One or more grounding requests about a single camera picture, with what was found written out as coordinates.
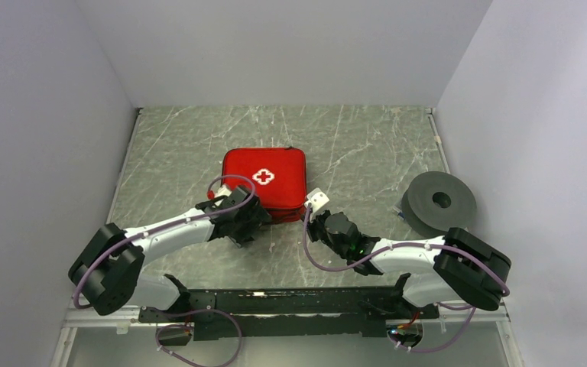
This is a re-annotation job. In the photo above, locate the red medicine kit case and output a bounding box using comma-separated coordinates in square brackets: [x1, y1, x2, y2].
[222, 147, 307, 224]

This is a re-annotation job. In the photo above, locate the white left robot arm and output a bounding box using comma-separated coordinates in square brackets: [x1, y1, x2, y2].
[68, 185, 271, 321]

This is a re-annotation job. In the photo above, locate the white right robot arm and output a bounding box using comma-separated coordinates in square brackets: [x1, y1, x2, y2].
[302, 209, 511, 317]

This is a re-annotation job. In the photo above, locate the grey filament spool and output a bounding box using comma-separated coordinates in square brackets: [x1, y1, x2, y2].
[400, 171, 477, 238]

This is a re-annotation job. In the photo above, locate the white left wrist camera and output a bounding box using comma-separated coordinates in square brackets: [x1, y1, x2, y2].
[206, 184, 232, 201]

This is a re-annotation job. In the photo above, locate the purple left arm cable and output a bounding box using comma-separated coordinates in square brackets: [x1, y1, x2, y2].
[72, 174, 257, 367]

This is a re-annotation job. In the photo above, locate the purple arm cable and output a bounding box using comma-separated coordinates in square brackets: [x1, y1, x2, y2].
[302, 205, 511, 355]
[72, 174, 257, 367]

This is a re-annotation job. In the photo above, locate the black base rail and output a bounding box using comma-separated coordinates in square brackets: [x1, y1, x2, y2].
[138, 286, 439, 341]

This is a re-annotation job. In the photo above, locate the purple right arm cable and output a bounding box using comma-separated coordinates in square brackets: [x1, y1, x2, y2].
[302, 205, 511, 355]

